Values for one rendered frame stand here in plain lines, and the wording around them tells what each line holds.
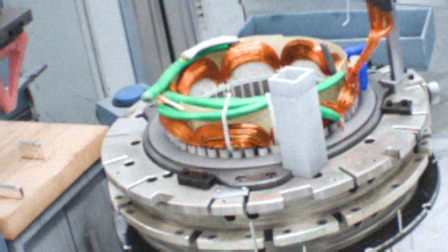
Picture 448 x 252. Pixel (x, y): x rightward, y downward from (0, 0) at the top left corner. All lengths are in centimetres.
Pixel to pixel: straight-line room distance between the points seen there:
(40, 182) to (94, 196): 11
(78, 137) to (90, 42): 217
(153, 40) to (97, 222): 37
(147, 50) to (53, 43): 199
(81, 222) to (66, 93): 238
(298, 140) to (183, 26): 59
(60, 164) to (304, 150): 31
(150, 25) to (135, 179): 51
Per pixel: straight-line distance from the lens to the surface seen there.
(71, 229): 107
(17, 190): 98
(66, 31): 329
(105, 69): 327
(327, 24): 131
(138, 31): 138
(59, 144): 108
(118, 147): 97
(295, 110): 82
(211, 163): 88
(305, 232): 84
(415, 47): 119
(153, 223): 90
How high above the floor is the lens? 150
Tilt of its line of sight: 26 degrees down
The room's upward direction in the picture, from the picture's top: 11 degrees counter-clockwise
